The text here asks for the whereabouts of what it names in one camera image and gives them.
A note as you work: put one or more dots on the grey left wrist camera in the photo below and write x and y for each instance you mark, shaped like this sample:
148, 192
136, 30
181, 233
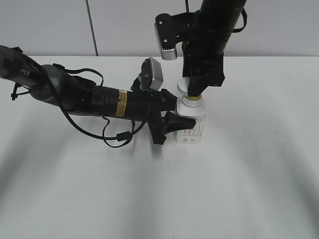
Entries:
150, 77

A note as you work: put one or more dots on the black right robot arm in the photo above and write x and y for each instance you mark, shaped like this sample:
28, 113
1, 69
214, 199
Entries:
203, 49

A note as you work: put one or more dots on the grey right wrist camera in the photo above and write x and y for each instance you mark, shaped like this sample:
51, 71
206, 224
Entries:
172, 29

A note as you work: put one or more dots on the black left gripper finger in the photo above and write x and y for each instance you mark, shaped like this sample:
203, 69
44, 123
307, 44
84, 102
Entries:
168, 100
172, 123

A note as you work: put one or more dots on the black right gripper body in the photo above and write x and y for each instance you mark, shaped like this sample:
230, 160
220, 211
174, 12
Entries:
205, 63

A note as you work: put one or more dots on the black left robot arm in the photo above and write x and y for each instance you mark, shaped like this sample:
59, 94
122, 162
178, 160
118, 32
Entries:
146, 103

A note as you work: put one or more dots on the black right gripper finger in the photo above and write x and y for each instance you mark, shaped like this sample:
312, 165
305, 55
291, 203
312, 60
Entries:
197, 84

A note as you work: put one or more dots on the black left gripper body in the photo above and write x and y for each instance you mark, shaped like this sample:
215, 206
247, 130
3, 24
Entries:
155, 118

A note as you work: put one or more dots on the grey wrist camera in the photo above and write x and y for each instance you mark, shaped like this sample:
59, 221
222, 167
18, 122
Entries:
172, 29
150, 77

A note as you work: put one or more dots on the white screw cap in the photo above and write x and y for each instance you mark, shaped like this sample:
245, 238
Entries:
182, 85

